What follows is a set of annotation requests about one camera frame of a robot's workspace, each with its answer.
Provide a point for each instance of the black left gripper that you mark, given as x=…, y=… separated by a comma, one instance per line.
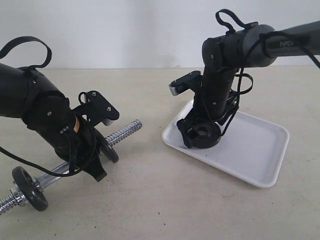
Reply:
x=78, y=148

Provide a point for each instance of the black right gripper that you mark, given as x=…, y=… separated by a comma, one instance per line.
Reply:
x=217, y=108

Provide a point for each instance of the black weight plate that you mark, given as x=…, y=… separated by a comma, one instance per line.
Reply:
x=105, y=147
x=209, y=135
x=28, y=188

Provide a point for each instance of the chrome dumbbell bar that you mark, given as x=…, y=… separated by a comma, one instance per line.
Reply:
x=45, y=180

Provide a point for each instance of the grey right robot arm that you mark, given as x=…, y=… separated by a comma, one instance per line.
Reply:
x=225, y=57

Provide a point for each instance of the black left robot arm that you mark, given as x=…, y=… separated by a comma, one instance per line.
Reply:
x=27, y=94

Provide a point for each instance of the white plastic tray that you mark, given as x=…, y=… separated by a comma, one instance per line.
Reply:
x=252, y=149

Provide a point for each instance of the chrome spin-lock collar nut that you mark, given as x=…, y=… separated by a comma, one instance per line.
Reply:
x=19, y=197

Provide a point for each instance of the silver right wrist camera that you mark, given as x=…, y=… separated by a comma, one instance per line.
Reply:
x=190, y=81

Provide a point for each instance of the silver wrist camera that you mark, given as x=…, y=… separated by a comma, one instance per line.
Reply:
x=190, y=81
x=96, y=108

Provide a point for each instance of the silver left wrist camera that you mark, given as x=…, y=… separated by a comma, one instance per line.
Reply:
x=96, y=108

